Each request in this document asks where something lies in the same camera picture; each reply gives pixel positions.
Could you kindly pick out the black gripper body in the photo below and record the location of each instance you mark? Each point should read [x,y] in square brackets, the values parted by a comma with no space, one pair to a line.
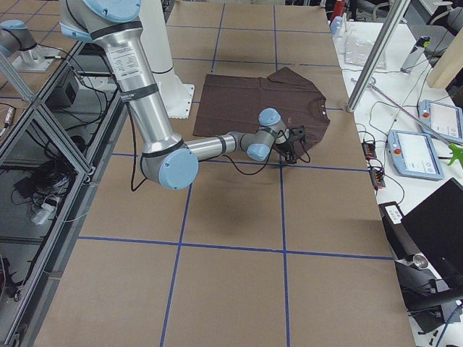
[284,146]

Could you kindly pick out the brown t-shirt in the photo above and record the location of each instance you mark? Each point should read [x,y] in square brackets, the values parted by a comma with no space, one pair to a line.
[230,103]

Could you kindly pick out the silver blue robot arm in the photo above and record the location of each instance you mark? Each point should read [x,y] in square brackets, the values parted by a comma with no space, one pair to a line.
[166,158]
[17,39]

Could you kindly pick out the orange black electronics board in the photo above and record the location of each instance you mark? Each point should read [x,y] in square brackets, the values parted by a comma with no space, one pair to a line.
[375,167]

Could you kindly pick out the near teach pendant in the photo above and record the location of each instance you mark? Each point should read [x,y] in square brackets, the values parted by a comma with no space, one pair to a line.
[413,155]

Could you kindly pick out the teach pendant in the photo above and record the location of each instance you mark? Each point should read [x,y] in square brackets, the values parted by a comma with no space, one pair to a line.
[442,118]
[413,155]

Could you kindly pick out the red cylinder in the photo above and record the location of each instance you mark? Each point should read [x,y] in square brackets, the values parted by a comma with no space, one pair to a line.
[338,9]

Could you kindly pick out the black laptop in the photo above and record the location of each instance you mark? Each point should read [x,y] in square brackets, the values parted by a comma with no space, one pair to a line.
[435,226]

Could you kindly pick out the far teach pendant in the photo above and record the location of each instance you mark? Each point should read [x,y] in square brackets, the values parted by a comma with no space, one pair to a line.
[442,118]

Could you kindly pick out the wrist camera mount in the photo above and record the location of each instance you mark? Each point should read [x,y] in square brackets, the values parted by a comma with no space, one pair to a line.
[297,134]

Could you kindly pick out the white column pedestal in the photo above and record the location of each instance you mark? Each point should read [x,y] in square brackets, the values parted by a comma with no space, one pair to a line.
[176,96]

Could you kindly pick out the aluminium frame post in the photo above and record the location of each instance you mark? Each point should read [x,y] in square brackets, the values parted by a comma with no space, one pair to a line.
[394,17]

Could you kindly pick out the black camera stand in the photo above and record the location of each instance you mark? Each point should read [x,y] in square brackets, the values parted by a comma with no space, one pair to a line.
[415,277]

